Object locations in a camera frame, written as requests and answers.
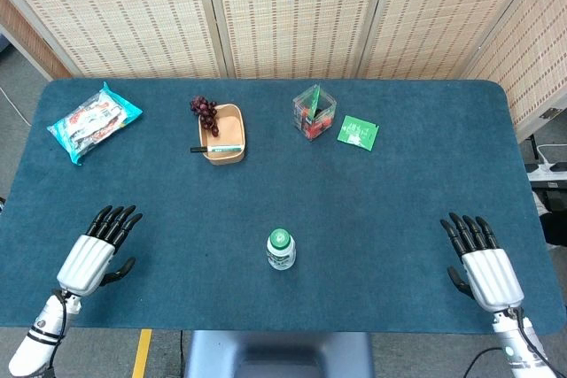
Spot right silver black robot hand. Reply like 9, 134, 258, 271
439, 212, 525, 312

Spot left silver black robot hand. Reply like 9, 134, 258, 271
56, 204, 144, 297

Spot white drink bottle green label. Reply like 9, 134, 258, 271
266, 227, 296, 272

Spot green bottle cap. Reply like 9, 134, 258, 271
268, 228, 291, 249

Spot white marker black cap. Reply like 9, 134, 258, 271
190, 143, 244, 153

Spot yellow floor tape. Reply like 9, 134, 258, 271
131, 328, 153, 378

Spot white power strip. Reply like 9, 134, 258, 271
524, 160, 567, 182

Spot teal clear snack bag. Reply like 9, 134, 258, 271
46, 81, 144, 167

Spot purple grape bunch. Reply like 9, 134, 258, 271
190, 95, 221, 138

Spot tan paper box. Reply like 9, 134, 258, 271
198, 103, 247, 166

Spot green square sachet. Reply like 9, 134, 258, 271
336, 114, 380, 152

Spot blue table cloth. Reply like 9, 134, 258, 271
0, 78, 567, 336

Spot blue grey robot torso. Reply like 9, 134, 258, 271
184, 329, 376, 378

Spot beige woven screen panel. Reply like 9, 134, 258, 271
201, 0, 393, 81
357, 0, 548, 81
460, 0, 567, 143
0, 0, 229, 81

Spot clear plastic box with strawberries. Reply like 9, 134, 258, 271
291, 84, 338, 143

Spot brown woven screen panel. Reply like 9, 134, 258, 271
0, 0, 72, 82

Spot green card in clear box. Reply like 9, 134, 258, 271
308, 84, 323, 120

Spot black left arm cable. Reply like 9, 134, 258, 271
51, 289, 71, 340

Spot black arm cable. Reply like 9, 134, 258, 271
51, 289, 71, 340
464, 305, 557, 378

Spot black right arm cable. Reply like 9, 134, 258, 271
464, 305, 557, 378

